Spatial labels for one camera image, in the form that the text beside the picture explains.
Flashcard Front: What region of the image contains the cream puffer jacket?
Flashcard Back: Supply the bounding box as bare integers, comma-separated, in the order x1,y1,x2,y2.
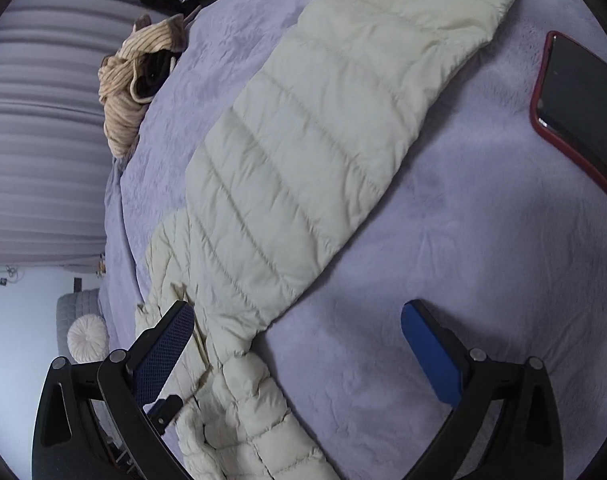
133,0,540,480

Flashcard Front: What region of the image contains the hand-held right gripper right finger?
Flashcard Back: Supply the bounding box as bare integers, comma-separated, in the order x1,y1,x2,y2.
401,300,567,480

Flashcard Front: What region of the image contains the round white cushion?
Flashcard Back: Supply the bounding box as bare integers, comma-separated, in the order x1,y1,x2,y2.
67,314,108,363

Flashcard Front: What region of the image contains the dark cloth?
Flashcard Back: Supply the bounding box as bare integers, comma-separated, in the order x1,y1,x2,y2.
132,50,176,103

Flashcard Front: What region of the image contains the red-cased smartphone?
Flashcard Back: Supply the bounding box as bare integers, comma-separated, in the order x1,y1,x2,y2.
529,31,607,196

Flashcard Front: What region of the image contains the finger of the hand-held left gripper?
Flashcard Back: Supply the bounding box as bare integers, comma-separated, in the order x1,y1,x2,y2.
144,394,184,430

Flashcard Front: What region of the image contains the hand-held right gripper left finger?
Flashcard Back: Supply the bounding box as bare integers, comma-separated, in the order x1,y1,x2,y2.
32,301,196,480

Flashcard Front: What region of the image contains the grey padded chair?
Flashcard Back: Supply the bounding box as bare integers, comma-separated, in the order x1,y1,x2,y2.
57,289,104,356

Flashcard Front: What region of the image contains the beige striped garment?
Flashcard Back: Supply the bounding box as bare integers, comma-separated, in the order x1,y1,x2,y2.
98,14,190,158

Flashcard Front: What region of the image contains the grey pleated curtain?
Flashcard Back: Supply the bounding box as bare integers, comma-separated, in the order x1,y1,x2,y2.
0,0,134,266

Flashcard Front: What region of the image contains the lavender fleece blanket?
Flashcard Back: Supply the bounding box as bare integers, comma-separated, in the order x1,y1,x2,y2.
98,0,607,480

